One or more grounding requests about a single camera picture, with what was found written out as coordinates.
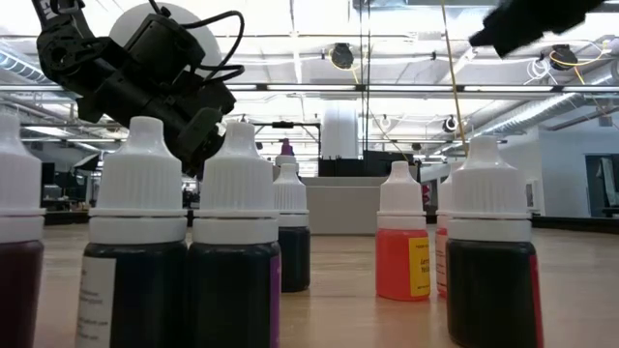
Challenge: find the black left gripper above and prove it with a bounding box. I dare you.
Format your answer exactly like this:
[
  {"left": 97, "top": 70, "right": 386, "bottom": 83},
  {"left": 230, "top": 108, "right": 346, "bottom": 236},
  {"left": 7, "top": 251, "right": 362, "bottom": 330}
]
[{"left": 37, "top": 26, "right": 237, "bottom": 179}]

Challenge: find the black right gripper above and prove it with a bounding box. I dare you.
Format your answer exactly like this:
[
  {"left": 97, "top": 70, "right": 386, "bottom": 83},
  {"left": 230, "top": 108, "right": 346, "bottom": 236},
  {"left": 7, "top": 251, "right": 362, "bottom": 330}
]
[{"left": 467, "top": 0, "right": 605, "bottom": 59}]

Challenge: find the dark bottle purple label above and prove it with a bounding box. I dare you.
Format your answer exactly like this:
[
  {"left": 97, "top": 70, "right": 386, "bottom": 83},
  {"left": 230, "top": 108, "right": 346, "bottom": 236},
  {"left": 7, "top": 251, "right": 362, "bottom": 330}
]
[{"left": 186, "top": 121, "right": 282, "bottom": 348}]

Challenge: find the dark bottle white label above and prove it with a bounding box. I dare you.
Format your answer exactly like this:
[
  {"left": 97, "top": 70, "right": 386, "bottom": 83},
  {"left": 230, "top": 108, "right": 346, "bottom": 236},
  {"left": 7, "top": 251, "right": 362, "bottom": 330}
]
[{"left": 74, "top": 115, "right": 189, "bottom": 348}]

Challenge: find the large bottle purple tip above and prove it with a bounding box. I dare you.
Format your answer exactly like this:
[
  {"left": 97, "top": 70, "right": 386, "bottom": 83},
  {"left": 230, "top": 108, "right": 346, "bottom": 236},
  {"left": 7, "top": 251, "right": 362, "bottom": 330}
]
[{"left": 274, "top": 138, "right": 300, "bottom": 168}]

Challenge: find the small dark food coloring bottle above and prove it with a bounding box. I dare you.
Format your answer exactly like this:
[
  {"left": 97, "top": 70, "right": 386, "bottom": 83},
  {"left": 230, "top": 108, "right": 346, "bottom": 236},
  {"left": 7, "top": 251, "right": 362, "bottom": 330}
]
[{"left": 272, "top": 162, "right": 311, "bottom": 294}]

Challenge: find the dark red food coloring bottle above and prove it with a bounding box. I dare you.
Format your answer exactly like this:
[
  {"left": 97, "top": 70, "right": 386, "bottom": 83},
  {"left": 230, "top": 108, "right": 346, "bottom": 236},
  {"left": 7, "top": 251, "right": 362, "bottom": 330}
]
[{"left": 0, "top": 110, "right": 47, "bottom": 348}]

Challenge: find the orange bottle yellow label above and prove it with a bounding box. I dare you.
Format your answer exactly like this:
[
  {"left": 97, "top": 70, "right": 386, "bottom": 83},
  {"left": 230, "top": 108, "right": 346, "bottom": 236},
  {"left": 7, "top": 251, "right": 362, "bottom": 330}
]
[{"left": 374, "top": 160, "right": 431, "bottom": 303}]

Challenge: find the orange-red food coloring bottle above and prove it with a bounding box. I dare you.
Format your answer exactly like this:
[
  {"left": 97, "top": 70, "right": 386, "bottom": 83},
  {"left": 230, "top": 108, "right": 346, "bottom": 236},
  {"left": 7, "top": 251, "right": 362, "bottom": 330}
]
[{"left": 434, "top": 161, "right": 465, "bottom": 299}]

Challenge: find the dark bottle red label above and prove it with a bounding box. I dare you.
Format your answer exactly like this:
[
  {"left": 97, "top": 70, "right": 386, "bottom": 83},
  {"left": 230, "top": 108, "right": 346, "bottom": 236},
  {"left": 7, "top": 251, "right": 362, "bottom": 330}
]
[{"left": 444, "top": 134, "right": 545, "bottom": 348}]

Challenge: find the white globe table lamp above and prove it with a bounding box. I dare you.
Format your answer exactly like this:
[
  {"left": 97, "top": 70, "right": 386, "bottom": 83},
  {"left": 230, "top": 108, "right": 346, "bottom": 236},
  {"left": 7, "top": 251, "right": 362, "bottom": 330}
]
[{"left": 108, "top": 2, "right": 223, "bottom": 69}]

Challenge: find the long ceiling light bar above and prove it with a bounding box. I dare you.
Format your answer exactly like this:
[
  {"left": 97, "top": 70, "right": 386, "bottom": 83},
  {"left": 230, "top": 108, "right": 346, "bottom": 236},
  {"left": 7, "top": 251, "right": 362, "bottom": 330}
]
[{"left": 0, "top": 82, "right": 619, "bottom": 95}]

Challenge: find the black angled monitor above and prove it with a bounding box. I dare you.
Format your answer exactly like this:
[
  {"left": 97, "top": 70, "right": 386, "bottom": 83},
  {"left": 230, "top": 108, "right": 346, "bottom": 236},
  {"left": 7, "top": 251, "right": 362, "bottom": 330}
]
[{"left": 72, "top": 153, "right": 101, "bottom": 173}]

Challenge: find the black vertical pole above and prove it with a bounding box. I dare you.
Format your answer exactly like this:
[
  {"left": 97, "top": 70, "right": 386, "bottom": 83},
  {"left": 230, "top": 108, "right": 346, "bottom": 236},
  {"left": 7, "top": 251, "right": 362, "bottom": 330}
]
[{"left": 358, "top": 0, "right": 372, "bottom": 160}]

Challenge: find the white square column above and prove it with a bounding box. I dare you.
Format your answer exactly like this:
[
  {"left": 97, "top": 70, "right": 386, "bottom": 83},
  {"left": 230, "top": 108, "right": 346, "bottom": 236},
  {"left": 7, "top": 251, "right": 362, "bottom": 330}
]
[{"left": 321, "top": 100, "right": 360, "bottom": 160}]

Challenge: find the white plastic storage bin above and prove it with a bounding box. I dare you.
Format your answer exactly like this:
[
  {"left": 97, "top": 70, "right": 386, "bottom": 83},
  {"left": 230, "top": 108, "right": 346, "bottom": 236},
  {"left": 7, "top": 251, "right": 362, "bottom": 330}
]
[{"left": 300, "top": 162, "right": 420, "bottom": 236}]

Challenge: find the black equipment box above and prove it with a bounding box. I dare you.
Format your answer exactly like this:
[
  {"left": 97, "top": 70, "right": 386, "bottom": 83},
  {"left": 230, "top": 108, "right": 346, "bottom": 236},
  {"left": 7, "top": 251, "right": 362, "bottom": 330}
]
[{"left": 317, "top": 149, "right": 417, "bottom": 181}]

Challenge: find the white coiled cable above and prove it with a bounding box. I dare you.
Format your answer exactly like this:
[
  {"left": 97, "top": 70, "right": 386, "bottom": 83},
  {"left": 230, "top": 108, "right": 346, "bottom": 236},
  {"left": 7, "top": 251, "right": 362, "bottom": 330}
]
[{"left": 525, "top": 56, "right": 552, "bottom": 84}]

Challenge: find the yellow hanging cable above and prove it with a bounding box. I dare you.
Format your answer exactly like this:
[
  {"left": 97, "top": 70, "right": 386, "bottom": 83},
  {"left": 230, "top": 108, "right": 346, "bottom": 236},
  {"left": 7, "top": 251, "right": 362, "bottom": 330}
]
[{"left": 438, "top": 0, "right": 470, "bottom": 159}]

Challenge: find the silver ventilation duct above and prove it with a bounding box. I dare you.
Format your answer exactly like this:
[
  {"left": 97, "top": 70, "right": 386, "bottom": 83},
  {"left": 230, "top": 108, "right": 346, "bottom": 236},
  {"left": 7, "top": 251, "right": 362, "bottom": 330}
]
[{"left": 476, "top": 62, "right": 619, "bottom": 139}]

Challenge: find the black metal frame rig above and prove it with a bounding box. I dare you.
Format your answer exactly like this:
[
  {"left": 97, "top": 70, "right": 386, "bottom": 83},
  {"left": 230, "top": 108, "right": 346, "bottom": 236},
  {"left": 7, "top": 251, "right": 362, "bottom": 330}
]
[{"left": 251, "top": 120, "right": 322, "bottom": 165}]

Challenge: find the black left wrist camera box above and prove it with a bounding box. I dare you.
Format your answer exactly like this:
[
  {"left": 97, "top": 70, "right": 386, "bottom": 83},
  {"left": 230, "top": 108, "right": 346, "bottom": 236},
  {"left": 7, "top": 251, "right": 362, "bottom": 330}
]
[{"left": 124, "top": 13, "right": 207, "bottom": 78}]

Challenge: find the black left wrist camera cable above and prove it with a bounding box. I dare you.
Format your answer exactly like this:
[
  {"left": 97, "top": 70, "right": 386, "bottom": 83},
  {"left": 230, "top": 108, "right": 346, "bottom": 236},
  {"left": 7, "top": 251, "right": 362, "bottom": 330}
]
[{"left": 149, "top": 0, "right": 246, "bottom": 84}]

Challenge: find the black table edge rail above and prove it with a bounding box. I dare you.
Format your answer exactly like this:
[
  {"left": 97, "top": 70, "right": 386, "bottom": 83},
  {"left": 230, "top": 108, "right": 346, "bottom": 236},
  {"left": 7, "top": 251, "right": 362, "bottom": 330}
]
[{"left": 43, "top": 210, "right": 619, "bottom": 234}]

